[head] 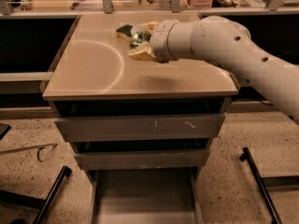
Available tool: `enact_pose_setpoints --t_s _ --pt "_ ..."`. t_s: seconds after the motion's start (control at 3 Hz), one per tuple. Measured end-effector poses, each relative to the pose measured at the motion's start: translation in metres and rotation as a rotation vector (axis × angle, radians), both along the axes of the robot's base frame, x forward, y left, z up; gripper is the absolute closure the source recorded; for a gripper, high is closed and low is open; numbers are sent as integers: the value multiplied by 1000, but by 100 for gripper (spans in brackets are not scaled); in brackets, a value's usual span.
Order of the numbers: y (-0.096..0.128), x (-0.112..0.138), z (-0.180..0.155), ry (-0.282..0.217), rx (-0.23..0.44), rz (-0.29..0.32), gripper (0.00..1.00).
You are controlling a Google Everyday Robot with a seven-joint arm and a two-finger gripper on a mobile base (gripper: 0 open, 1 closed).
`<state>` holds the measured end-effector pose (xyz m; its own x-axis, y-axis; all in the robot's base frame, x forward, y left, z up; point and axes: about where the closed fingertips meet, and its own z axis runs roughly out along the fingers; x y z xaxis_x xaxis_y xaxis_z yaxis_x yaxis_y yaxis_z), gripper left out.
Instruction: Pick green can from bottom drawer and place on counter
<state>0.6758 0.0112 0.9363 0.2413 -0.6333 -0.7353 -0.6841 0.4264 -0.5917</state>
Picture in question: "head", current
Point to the black frame leg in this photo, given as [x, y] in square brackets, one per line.
[264, 183]
[42, 205]

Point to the black right frame leg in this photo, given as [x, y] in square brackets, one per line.
[264, 183]

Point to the top grey drawer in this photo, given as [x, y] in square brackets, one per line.
[129, 128]

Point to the grey drawer cabinet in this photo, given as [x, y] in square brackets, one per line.
[93, 76]

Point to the middle grey drawer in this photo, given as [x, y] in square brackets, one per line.
[142, 159]

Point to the grey drawer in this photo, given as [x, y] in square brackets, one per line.
[129, 128]
[153, 196]
[142, 159]

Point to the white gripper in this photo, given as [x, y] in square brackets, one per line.
[159, 41]

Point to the bottom grey drawer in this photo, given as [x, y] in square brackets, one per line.
[153, 196]

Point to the white bowl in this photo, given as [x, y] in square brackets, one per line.
[135, 30]

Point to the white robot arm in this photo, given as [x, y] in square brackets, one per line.
[228, 45]

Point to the green yellow sponge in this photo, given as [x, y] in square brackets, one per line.
[125, 32]

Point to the black left frame leg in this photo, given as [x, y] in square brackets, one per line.
[42, 205]

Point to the green can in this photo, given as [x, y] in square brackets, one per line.
[138, 38]

